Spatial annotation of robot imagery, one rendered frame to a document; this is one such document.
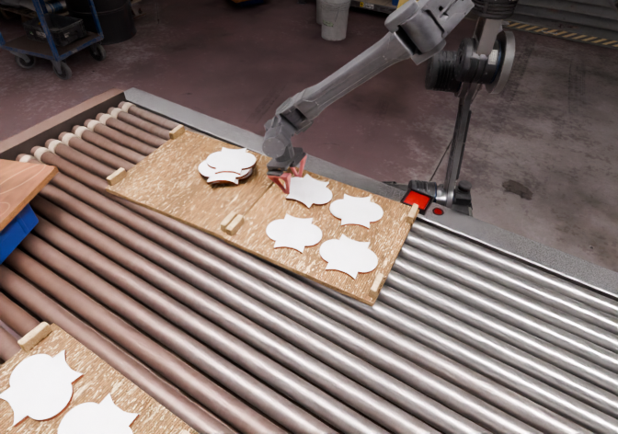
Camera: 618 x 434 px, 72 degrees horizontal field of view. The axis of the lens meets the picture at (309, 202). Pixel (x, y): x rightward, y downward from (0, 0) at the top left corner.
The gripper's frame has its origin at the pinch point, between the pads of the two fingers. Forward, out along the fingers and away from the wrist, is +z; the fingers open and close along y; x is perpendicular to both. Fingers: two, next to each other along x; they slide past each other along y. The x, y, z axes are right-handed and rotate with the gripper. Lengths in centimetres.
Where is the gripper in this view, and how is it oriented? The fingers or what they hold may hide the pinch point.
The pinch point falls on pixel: (292, 183)
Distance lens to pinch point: 123.1
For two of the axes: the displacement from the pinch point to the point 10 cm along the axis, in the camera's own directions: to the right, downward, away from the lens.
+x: 8.7, 1.0, -4.9
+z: 2.2, 8.0, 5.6
